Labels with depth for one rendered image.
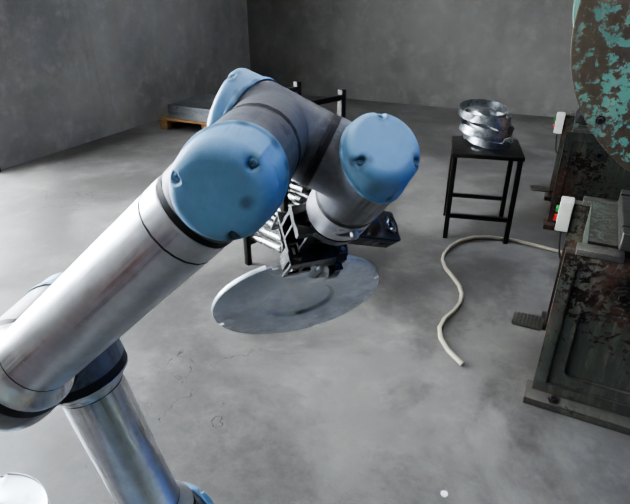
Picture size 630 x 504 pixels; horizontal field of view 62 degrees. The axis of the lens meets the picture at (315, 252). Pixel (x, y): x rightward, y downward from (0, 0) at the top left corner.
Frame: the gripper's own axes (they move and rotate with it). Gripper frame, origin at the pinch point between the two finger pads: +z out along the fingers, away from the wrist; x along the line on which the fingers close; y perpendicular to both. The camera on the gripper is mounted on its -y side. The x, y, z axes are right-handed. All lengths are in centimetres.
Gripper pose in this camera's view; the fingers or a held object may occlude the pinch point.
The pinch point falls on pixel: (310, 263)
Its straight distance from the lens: 79.0
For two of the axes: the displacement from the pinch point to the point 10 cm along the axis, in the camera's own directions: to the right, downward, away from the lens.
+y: -9.3, 1.7, -3.2
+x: 2.6, 9.3, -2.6
